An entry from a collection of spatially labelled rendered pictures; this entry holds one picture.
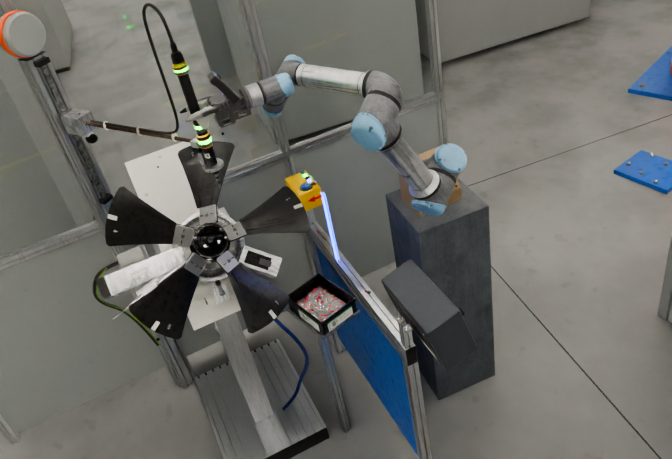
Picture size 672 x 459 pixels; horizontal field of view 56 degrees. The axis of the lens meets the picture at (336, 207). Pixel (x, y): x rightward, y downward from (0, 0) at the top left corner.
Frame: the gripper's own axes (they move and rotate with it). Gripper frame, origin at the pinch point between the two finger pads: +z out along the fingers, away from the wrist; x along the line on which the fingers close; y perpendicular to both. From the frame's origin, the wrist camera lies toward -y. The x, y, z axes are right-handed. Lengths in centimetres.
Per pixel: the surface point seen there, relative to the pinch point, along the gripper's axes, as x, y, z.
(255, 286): -13, 64, -2
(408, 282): -65, 43, -37
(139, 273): 7, 55, 33
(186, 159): 22.1, 26.6, 2.8
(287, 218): -5, 48, -21
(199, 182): 13.8, 32.7, 2.0
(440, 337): -83, 47, -35
